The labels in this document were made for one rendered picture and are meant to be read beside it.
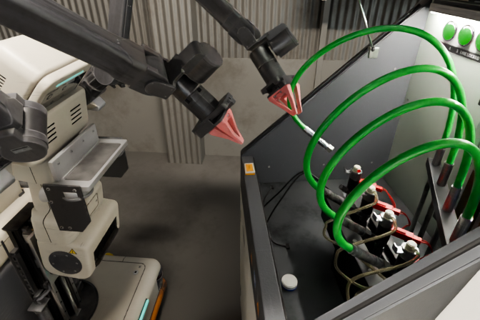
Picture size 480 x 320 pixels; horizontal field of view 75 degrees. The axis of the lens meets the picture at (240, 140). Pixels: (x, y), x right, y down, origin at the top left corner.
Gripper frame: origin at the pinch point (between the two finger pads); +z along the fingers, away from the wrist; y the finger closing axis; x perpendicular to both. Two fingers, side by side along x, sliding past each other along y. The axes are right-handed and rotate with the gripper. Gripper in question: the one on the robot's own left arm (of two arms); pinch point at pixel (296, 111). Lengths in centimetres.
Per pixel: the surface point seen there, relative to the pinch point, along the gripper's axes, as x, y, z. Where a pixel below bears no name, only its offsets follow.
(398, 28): -29.1, 1.8, -1.9
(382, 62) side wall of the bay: -17.8, 31.6, -1.9
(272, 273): 13.8, -22.8, 29.6
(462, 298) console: -19, -26, 39
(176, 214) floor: 149, 60, 0
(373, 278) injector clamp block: -2.0, -14.1, 39.3
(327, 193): -1.8, -11.8, 20.7
